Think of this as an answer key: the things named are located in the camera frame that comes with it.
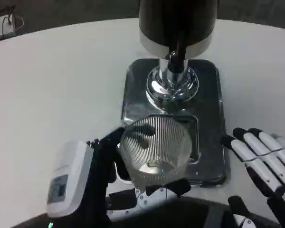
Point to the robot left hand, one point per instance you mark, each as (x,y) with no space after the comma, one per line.
(95,171)

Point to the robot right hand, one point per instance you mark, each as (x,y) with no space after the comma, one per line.
(270,164)

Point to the clear ribbed glass cup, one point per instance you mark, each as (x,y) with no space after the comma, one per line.
(161,147)

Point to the steel drip tray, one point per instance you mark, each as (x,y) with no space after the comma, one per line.
(209,95)

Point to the dark robot torso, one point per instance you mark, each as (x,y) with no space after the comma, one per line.
(180,213)

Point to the black dispenser tap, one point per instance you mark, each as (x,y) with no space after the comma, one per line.
(178,54)

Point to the dark drink dispenser chrome base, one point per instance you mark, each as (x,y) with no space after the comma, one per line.
(154,23)

